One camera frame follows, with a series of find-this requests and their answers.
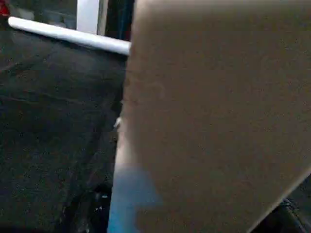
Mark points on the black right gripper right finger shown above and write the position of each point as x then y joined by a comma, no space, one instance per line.
294,216

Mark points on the white plastic table top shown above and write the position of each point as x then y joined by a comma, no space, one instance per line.
218,121

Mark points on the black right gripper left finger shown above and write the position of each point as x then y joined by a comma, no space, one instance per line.
92,211

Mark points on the white plastic table leg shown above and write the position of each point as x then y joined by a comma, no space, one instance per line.
63,33

